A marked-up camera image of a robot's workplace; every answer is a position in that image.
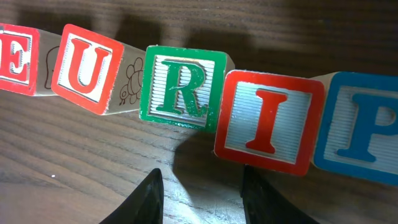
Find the red E wooden block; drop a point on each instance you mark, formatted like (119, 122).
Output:
(28, 57)

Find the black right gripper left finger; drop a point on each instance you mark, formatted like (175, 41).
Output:
(144, 205)

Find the green R wooden block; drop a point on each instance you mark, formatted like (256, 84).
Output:
(183, 87)

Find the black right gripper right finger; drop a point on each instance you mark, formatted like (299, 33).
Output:
(264, 204)

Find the blue P wooden block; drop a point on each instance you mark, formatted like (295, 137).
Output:
(358, 131)

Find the red U block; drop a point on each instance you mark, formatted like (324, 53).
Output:
(100, 74)

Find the red I block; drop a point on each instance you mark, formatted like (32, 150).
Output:
(269, 121)

